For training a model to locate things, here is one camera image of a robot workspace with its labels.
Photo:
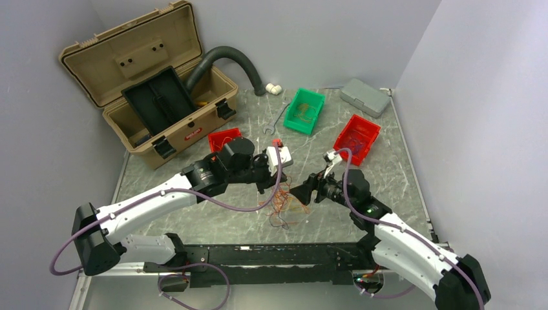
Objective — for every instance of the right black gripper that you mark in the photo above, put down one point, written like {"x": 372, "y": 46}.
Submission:
{"x": 315, "y": 182}

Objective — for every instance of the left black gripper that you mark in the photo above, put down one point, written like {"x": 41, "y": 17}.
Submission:
{"x": 269, "y": 180}

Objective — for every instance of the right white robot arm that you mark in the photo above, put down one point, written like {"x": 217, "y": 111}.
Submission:
{"x": 451, "y": 281}

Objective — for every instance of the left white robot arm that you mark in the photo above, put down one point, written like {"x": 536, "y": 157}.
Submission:
{"x": 104, "y": 236}

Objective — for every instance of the left red plastic bin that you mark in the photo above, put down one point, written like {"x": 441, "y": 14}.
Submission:
{"x": 218, "y": 139}

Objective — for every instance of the red plastic bin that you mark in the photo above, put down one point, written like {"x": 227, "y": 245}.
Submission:
{"x": 358, "y": 135}
{"x": 218, "y": 139}

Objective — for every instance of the right red plastic bin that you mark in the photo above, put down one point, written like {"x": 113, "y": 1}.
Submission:
{"x": 358, "y": 135}

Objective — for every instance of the green plastic bin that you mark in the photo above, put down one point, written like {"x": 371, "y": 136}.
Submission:
{"x": 303, "y": 112}

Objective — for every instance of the silver open-end wrench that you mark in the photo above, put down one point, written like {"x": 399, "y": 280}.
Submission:
{"x": 270, "y": 128}

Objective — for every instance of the white pipe fitting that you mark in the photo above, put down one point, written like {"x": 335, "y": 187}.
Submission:
{"x": 273, "y": 89}

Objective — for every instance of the grey plastic case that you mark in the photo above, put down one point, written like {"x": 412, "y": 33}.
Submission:
{"x": 371, "y": 101}

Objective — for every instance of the black toolbox tray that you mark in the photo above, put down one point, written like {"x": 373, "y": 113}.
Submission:
{"x": 160, "y": 101}

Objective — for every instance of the tan plastic toolbox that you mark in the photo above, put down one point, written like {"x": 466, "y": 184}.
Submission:
{"x": 133, "y": 52}

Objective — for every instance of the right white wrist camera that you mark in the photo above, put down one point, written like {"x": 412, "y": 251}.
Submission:
{"x": 332, "y": 158}

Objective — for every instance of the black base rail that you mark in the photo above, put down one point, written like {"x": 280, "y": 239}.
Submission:
{"x": 286, "y": 263}

